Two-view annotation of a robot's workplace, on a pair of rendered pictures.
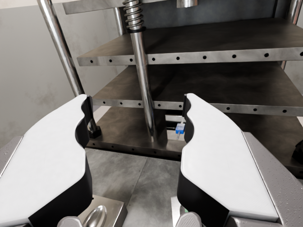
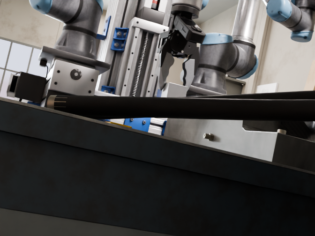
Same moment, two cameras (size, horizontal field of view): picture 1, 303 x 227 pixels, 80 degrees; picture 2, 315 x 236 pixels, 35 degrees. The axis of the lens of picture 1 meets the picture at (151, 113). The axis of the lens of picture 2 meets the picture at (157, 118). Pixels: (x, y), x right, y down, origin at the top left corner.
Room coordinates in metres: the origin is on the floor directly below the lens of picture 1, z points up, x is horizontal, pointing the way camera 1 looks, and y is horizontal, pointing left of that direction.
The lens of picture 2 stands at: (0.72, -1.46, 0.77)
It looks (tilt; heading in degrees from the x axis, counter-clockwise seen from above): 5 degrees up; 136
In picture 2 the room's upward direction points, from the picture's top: 12 degrees clockwise
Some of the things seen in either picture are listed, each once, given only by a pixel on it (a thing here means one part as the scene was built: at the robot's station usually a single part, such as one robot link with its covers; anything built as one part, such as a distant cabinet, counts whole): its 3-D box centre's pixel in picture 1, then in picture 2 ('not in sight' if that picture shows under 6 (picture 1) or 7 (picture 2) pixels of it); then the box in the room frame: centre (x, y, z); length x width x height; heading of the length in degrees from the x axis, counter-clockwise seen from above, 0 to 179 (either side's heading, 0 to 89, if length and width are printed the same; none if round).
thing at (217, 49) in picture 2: not in sight; (215, 51); (-0.46, -0.09, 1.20); 0.13 x 0.12 x 0.14; 88
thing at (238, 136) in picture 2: not in sight; (258, 137); (0.07, -0.49, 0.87); 0.50 x 0.26 x 0.14; 158
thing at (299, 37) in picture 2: not in sight; (300, 23); (-0.19, 0.00, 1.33); 0.11 x 0.08 x 0.11; 88
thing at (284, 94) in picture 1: (190, 78); not in sight; (1.15, -0.29, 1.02); 1.10 x 0.74 x 0.05; 68
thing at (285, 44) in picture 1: (189, 39); not in sight; (1.15, -0.29, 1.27); 1.10 x 0.74 x 0.05; 68
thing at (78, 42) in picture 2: not in sight; (76, 45); (-0.69, -0.54, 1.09); 0.15 x 0.15 x 0.10
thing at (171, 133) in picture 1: (195, 106); not in sight; (1.01, -0.29, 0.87); 0.50 x 0.27 x 0.17; 158
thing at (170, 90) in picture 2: not in sight; (165, 96); (-0.16, -0.59, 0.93); 0.13 x 0.05 x 0.05; 158
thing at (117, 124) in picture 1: (189, 114); not in sight; (1.11, -0.28, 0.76); 1.30 x 0.84 x 0.06; 68
